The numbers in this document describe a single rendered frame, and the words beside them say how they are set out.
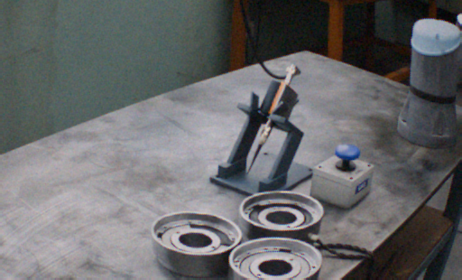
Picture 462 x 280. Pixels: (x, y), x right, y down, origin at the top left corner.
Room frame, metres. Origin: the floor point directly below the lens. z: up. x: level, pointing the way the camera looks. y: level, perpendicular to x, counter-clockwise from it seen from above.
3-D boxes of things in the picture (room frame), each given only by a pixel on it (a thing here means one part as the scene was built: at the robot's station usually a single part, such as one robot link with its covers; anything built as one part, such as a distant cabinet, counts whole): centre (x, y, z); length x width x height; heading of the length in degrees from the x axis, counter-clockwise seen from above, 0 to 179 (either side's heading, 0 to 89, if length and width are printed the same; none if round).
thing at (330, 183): (0.88, -0.17, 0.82); 0.08 x 0.07 x 0.05; 142
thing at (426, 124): (1.14, -0.39, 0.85); 0.15 x 0.15 x 0.10
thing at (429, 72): (1.14, -0.40, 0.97); 0.13 x 0.12 x 0.14; 117
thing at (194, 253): (0.68, 0.03, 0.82); 0.10 x 0.10 x 0.04
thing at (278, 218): (0.75, -0.07, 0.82); 0.10 x 0.10 x 0.04
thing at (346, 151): (0.88, -0.16, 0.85); 0.04 x 0.04 x 0.05
